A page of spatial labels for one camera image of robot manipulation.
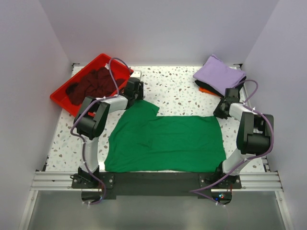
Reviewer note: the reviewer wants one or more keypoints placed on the folded black t shirt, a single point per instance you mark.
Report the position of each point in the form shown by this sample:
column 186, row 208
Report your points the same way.
column 218, row 90

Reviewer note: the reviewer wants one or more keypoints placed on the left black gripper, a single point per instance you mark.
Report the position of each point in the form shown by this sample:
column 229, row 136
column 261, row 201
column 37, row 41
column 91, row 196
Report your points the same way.
column 140, row 96

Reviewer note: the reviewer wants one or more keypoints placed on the folded lilac t shirt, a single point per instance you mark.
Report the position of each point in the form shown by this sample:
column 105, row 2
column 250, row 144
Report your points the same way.
column 215, row 72

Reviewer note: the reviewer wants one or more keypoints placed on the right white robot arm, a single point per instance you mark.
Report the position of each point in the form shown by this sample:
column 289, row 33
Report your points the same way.
column 255, row 137

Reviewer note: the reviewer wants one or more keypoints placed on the folded orange t shirt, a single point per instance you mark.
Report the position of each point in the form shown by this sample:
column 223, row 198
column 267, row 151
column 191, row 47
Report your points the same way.
column 206, row 91

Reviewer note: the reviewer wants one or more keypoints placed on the green t shirt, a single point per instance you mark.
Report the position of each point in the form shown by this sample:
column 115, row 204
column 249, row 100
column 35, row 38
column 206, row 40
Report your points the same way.
column 144, row 141

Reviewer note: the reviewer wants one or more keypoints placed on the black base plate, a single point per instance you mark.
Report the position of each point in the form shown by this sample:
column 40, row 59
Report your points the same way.
column 139, row 184

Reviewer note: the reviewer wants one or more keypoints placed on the dark red t shirt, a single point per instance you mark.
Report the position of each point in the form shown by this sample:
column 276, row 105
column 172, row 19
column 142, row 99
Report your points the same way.
column 97, row 84

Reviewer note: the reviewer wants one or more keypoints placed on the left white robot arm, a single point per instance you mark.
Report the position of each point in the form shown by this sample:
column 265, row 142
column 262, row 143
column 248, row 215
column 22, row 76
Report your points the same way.
column 90, row 123

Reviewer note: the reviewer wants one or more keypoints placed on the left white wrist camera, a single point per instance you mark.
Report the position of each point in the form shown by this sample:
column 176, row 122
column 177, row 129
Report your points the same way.
column 136, row 74

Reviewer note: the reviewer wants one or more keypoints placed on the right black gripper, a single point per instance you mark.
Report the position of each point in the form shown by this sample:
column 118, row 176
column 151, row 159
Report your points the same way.
column 216, row 110

